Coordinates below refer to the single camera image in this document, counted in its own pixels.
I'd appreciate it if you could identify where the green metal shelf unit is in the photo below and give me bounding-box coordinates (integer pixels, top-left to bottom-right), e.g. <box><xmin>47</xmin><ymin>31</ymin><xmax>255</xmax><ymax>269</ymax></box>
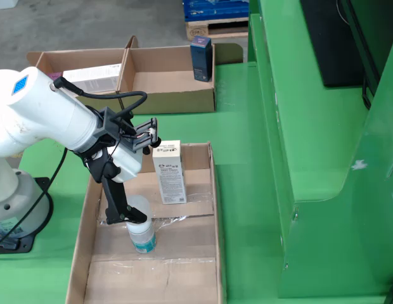
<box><xmin>247</xmin><ymin>0</ymin><xmax>393</xmax><ymax>300</ymax></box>

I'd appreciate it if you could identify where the translucent bottle with teal label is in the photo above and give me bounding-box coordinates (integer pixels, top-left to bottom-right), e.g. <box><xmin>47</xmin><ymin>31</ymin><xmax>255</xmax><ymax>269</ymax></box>
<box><xmin>125</xmin><ymin>194</ymin><xmax>157</xmax><ymax>255</ymax></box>

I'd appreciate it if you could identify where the blue mesh pallet crate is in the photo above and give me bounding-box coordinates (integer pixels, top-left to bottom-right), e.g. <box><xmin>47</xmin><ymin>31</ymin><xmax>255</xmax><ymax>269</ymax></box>
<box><xmin>183</xmin><ymin>0</ymin><xmax>250</xmax><ymax>22</ymax></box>

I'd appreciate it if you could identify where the long white printed box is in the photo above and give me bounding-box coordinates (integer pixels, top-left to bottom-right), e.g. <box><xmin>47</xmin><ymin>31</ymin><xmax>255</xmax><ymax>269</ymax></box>
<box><xmin>62</xmin><ymin>63</ymin><xmax>122</xmax><ymax>94</ymax></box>

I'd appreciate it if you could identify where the black flat panel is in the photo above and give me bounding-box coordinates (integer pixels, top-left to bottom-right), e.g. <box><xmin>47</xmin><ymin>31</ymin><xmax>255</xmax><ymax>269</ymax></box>
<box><xmin>299</xmin><ymin>0</ymin><xmax>366</xmax><ymax>89</ymax></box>

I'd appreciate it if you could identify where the white hand cream box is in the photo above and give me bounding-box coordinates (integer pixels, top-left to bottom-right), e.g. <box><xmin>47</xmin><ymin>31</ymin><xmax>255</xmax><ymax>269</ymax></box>
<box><xmin>151</xmin><ymin>140</ymin><xmax>188</xmax><ymax>205</ymax></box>

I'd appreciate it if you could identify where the wooden pallet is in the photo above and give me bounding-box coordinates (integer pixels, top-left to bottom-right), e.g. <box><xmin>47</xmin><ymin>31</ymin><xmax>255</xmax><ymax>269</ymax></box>
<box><xmin>185</xmin><ymin>17</ymin><xmax>250</xmax><ymax>41</ymax></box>

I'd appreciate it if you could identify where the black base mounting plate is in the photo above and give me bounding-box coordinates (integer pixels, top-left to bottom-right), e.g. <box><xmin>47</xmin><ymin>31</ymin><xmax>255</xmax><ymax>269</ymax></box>
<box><xmin>0</xmin><ymin>176</ymin><xmax>55</xmax><ymax>255</ymax></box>

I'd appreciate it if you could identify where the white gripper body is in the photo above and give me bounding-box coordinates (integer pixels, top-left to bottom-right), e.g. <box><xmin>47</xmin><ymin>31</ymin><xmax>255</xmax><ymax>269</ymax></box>
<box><xmin>107</xmin><ymin>145</ymin><xmax>144</xmax><ymax>184</ymax></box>

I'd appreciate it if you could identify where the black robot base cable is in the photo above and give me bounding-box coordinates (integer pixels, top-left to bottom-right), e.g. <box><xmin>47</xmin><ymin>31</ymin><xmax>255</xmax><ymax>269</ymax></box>
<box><xmin>0</xmin><ymin>148</ymin><xmax>69</xmax><ymax>250</ymax></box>

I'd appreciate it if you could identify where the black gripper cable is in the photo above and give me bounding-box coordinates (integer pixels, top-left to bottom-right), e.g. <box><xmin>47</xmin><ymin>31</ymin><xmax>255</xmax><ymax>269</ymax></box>
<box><xmin>53</xmin><ymin>76</ymin><xmax>148</xmax><ymax>120</ymax></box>

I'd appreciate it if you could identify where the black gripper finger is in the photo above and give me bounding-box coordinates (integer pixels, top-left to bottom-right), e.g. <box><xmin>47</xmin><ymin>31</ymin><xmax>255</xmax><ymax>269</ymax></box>
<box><xmin>141</xmin><ymin>136</ymin><xmax>162</xmax><ymax>156</ymax></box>
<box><xmin>87</xmin><ymin>148</ymin><xmax>149</xmax><ymax>225</ymax></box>

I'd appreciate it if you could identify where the navy blue product box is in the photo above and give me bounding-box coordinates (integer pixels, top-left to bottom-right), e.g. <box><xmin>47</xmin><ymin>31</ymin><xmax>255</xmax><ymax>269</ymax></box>
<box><xmin>190</xmin><ymin>35</ymin><xmax>214</xmax><ymax>83</ymax></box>

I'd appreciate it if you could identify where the flat cardboard tray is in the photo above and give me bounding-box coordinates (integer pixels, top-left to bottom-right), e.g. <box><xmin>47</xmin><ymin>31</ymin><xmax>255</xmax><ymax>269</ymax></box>
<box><xmin>65</xmin><ymin>141</ymin><xmax>228</xmax><ymax>304</ymax></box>

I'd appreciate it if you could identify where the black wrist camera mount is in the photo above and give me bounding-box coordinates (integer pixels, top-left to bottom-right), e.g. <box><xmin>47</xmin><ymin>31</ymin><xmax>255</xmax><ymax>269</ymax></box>
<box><xmin>94</xmin><ymin>106</ymin><xmax>158</xmax><ymax>153</ymax></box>

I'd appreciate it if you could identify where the open brown cardboard box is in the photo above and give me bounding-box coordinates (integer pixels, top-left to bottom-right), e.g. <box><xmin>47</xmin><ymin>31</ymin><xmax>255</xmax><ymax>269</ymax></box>
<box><xmin>115</xmin><ymin>43</ymin><xmax>245</xmax><ymax>115</ymax></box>
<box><xmin>26</xmin><ymin>35</ymin><xmax>139</xmax><ymax>117</ymax></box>

